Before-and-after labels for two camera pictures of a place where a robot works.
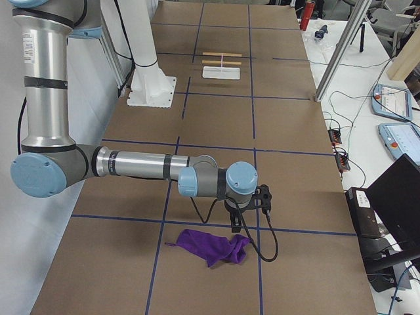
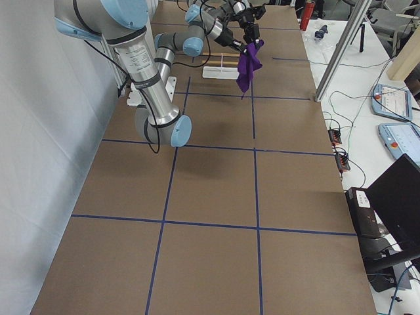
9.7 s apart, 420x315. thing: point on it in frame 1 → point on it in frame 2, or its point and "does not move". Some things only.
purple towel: [212, 246] → [248, 62]
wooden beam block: [406, 59] does not move
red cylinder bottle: [308, 11] does not move
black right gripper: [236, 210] → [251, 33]
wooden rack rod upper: [224, 54] does not move
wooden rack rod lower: [219, 62] does not move
